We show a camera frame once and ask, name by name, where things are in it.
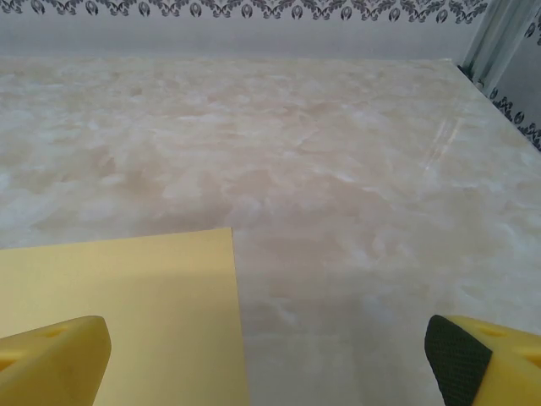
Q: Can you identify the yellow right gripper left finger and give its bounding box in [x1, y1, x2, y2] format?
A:
[0, 315, 113, 406]

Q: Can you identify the yellow paper sheet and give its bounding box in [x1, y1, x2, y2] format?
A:
[0, 227, 251, 406]

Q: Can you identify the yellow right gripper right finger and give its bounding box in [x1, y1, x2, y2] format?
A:
[424, 314, 541, 406]

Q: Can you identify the aluminium frame post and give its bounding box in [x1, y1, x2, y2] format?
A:
[458, 0, 541, 92]

